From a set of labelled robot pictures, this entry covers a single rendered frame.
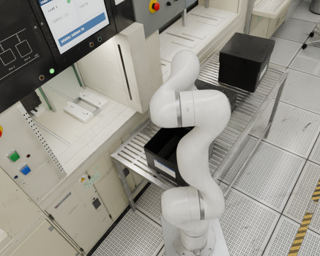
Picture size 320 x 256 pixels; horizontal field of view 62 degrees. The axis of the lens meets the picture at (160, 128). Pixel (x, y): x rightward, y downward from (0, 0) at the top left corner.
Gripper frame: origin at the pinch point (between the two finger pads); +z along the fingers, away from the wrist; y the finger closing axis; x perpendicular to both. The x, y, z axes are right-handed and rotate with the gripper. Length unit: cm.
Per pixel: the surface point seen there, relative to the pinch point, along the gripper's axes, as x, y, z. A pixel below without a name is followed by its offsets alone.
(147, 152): 36.9, 11.3, -12.6
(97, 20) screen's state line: -15, 39, -46
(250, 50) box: -39, -1, 48
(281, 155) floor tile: 23, -42, 129
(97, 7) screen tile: -20, 39, -48
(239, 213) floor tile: 73, -34, 79
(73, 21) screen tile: -10, 39, -58
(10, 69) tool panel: 14, 40, -77
